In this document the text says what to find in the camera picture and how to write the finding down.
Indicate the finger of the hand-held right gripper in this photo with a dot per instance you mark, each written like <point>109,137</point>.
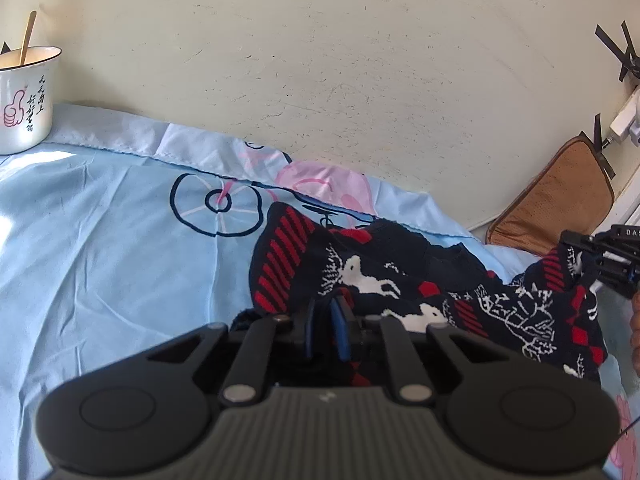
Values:
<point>582,252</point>

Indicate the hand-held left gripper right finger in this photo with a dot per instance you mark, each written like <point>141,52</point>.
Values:
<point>340,330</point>

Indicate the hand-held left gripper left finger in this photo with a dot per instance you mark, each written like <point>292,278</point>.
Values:
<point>310,330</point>

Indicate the navy red patterned knit sweater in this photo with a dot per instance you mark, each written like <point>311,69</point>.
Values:
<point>500,310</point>

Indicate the person's right hand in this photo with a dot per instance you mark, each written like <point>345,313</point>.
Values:
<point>636,330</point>

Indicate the brown seat cushion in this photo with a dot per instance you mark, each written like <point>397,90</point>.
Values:
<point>560,200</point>

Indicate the black tape strip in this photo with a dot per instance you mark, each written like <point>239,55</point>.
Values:
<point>606,165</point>
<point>612,42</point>
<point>624,70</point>
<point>597,132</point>
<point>631,37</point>

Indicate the blue cartoon pig bedsheet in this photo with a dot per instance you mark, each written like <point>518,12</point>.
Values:
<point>100,235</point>

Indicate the white enamel mug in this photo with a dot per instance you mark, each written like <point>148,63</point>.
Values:
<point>27,110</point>

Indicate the wooden stir stick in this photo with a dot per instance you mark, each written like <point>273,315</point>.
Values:
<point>27,35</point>

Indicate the white window frame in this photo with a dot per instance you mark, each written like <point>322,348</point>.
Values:
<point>630,202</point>

